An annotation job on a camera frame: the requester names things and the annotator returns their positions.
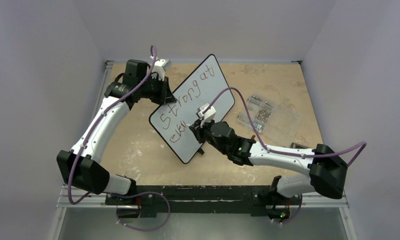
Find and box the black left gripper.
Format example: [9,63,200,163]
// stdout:
[138,74,175,105]

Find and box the white whiteboard black frame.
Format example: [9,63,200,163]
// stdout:
[149,54,235,164]

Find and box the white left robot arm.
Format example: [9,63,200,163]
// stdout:
[56,59,176,205]

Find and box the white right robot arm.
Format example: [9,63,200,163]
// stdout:
[189,119,348,204]

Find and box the clear plastic screw box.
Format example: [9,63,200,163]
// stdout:
[237,95,302,145]

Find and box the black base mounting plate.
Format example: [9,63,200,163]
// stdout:
[105,185,301,218]

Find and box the black metal clamp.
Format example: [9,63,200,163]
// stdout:
[290,142,309,149]

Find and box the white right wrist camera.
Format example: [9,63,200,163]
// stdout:
[196,103,216,128]

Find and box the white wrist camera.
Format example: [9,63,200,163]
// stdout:
[196,103,216,128]
[150,58,172,81]

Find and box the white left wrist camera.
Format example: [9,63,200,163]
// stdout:
[150,58,172,81]

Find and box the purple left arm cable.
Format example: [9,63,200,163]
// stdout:
[67,44,170,232]

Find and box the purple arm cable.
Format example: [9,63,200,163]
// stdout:
[204,87,368,225]
[67,44,170,232]

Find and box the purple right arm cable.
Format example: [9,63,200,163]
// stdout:
[204,87,368,225]

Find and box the aluminium extrusion rail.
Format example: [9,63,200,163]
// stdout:
[56,186,348,208]

